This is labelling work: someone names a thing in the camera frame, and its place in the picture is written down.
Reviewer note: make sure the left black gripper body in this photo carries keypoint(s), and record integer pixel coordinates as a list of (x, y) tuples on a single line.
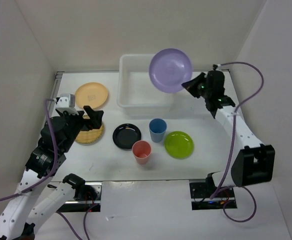
[(75, 123)]

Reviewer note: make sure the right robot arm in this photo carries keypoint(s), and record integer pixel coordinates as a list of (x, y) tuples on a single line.
[(250, 161)]

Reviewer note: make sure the orange plastic plate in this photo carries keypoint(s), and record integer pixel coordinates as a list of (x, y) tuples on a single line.
[(91, 94)]

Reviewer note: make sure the purple plastic plate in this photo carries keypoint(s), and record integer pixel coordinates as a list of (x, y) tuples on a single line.
[(169, 69)]

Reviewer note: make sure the yellow woven pattern plate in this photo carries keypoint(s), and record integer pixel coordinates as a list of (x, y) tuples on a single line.
[(91, 136)]

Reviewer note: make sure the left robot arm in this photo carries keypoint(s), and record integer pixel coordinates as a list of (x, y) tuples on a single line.
[(22, 216)]

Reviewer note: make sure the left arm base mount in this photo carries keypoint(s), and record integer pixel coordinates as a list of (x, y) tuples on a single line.
[(89, 196)]

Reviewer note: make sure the blue plastic cup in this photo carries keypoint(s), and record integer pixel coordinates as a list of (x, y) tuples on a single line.
[(157, 129)]

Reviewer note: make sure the green plastic plate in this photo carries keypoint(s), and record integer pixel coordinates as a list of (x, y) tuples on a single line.
[(179, 145)]

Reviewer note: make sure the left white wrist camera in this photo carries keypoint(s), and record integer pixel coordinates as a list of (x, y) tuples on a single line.
[(66, 100)]

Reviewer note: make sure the pink plastic cup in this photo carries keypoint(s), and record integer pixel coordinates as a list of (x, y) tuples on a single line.
[(141, 151)]

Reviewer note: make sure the white plastic bin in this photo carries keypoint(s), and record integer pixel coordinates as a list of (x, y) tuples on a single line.
[(136, 94)]

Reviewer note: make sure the black plate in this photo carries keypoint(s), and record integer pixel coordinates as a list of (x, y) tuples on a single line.
[(126, 135)]

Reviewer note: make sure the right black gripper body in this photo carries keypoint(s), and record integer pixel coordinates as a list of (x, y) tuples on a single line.
[(208, 93)]

